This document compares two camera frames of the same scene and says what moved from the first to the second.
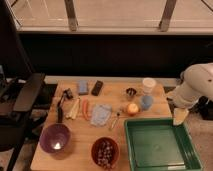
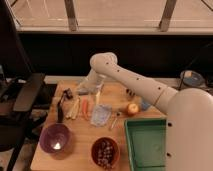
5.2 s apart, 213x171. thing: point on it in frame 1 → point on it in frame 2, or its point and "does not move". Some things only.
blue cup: [146, 102] does not move
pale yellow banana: [71, 107] does not move
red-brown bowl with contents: [105, 152] does not move
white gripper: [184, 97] → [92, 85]
